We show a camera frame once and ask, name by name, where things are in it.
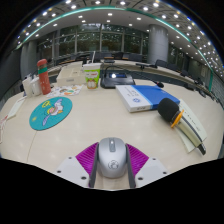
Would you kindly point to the round teal cartoon mouse pad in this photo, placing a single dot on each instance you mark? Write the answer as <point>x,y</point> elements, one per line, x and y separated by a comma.
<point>40,118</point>

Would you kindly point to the ceiling lights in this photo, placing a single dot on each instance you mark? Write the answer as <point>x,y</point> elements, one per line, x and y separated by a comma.
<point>110,14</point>

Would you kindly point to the red thermos bottle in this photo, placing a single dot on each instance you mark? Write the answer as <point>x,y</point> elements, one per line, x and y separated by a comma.
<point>44,78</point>

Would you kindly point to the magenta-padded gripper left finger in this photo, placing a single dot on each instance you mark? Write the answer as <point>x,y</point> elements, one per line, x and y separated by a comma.
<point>85,158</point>

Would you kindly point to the silver computer mouse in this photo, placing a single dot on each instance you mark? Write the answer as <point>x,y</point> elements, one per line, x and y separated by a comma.
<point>112,160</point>

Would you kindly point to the beige cardboard box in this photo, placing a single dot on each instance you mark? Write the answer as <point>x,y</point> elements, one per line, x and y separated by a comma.
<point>70,76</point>

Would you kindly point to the red and white leaflet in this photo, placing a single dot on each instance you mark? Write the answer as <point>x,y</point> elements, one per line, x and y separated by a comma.
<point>2,128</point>

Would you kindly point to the colourful sticker sheet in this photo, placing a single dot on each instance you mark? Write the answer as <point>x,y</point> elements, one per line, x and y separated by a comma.
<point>65,90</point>

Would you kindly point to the dark office chairs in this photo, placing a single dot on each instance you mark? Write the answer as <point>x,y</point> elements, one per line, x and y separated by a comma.
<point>161,63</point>

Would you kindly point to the blue and white book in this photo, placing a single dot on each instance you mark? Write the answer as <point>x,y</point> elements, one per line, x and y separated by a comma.
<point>156,96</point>

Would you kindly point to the white paper cup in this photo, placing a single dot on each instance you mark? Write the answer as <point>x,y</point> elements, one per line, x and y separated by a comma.
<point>26,87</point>

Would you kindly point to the white lidded mug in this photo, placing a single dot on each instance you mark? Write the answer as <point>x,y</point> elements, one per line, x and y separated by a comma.
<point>35,87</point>

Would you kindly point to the white booklet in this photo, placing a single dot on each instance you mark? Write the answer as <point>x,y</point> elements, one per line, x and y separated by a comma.
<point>195,123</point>

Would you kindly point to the white paper leaflet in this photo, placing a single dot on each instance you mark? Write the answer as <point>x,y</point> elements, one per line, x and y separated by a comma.
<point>16,108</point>

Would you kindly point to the black conference microphone console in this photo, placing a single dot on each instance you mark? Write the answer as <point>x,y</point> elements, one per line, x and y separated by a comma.
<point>116,81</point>

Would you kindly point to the long curved conference desk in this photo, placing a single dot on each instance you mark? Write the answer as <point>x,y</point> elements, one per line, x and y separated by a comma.
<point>166,74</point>

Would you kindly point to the printed paper cup with straw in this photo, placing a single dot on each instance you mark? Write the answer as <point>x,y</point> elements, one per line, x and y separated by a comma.
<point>92,78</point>

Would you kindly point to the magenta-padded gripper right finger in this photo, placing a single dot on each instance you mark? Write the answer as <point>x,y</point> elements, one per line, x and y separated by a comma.
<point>138,160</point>

